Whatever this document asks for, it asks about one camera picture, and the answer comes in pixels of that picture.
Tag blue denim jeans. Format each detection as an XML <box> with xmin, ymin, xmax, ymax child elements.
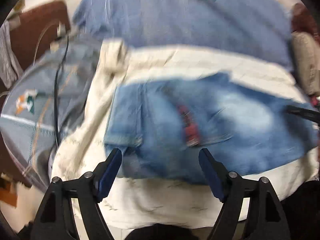
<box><xmin>104</xmin><ymin>73</ymin><xmax>317</xmax><ymax>185</ymax></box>

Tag beige striped pillow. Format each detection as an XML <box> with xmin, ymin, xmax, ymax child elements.
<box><xmin>292</xmin><ymin>31</ymin><xmax>319</xmax><ymax>96</ymax></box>

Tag cream leaf-print quilt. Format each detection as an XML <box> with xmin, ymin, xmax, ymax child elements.
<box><xmin>52</xmin><ymin>39</ymin><xmax>305</xmax><ymax>229</ymax></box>

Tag blue plaid pillow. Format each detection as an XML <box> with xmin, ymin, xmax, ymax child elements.
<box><xmin>73</xmin><ymin>0</ymin><xmax>293</xmax><ymax>72</ymax></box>

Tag grey-blue patterned bedsheet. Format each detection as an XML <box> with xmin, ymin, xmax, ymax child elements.
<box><xmin>1</xmin><ymin>35</ymin><xmax>102</xmax><ymax>192</ymax></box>

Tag black cable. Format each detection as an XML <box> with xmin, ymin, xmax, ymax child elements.
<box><xmin>53</xmin><ymin>33</ymin><xmax>71</xmax><ymax>148</ymax></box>

